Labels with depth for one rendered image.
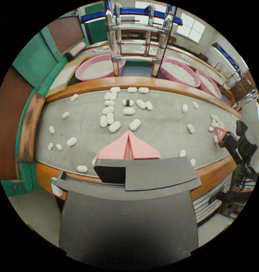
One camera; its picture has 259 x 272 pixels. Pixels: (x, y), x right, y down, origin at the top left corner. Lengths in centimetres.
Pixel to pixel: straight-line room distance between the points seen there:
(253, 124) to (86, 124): 505
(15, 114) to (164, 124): 60
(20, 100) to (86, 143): 40
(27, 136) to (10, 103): 18
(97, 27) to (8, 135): 276
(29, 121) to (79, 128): 25
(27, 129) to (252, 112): 535
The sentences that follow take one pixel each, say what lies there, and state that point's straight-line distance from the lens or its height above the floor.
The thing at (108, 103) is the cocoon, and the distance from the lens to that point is 27.
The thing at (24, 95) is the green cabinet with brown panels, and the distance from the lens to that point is 50.
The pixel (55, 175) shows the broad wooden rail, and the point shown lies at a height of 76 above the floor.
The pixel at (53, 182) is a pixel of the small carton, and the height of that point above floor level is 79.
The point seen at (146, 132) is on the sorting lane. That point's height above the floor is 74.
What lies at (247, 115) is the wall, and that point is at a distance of 498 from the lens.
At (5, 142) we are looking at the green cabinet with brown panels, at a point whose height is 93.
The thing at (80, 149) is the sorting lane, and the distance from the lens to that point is 28.
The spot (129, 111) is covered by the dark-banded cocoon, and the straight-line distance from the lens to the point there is 24.
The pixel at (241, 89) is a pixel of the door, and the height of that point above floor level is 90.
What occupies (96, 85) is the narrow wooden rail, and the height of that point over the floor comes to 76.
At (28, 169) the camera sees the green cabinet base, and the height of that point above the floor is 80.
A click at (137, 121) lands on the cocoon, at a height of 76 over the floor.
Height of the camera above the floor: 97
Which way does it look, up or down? 77 degrees down
